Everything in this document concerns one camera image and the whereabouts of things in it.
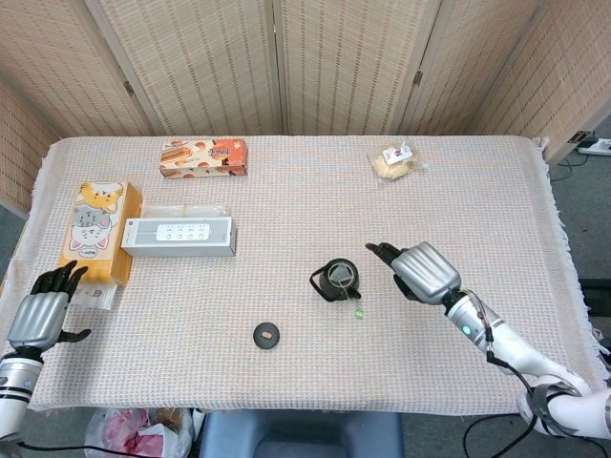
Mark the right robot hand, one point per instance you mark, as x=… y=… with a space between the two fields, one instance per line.
x=427 y=274

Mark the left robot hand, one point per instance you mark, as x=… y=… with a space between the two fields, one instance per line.
x=38 y=319

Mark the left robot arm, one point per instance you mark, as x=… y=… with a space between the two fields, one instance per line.
x=14 y=386

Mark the black teapot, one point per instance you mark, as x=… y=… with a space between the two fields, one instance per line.
x=334 y=286

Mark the white plastic bag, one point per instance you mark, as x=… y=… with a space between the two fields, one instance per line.
x=138 y=434

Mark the black teapot lid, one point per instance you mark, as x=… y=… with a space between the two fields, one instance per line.
x=266 y=336

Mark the small white sachet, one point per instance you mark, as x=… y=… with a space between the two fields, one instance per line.
x=98 y=298

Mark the yellow cat tissue box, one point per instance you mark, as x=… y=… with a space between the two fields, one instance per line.
x=95 y=229

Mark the bagged bread roll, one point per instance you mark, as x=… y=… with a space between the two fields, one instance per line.
x=395 y=162

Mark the woven pink tablecloth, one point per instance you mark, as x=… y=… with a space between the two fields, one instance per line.
x=305 y=372

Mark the grey power strip box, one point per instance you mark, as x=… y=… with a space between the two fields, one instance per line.
x=179 y=237

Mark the clear plastic packet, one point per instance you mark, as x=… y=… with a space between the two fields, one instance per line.
x=183 y=211

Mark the blue chair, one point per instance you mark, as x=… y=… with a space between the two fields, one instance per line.
x=301 y=436

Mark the white floor power strip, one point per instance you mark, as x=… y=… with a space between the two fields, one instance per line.
x=596 y=145

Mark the orange snack box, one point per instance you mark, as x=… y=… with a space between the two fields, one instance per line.
x=205 y=158

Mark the woven folding screen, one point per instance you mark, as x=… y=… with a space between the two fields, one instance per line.
x=215 y=62

